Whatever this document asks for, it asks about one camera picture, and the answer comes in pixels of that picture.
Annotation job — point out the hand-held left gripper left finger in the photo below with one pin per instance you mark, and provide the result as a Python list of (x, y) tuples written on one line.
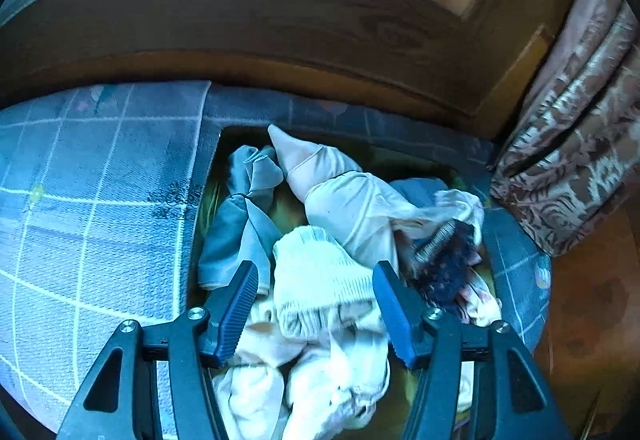
[(235, 315)]

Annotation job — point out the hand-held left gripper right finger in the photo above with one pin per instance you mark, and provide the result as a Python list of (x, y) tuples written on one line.
[(392, 315)]

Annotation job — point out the navy patterned garment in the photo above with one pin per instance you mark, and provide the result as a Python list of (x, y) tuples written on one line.
[(445, 265)]

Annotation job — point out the white knit garment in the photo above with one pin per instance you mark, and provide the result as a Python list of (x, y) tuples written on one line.
[(320, 280)]

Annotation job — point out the grey plaid fabric storage box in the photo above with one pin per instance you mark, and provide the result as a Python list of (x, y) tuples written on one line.
[(100, 200)]

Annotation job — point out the pale pink white garment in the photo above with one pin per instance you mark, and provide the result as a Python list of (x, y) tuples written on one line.
[(250, 400)]

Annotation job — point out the white floral garment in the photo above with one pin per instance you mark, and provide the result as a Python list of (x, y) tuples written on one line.
[(480, 302)]

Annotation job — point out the white long garment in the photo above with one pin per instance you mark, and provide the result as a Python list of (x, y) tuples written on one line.
[(360, 215)]

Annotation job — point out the thin white garment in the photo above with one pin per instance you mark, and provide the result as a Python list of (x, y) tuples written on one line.
[(460, 207)]

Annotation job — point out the brown floral curtain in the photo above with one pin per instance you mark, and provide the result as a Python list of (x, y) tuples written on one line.
[(575, 145)]

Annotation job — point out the dark wooden panel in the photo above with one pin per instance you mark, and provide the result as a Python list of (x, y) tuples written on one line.
[(250, 20)]

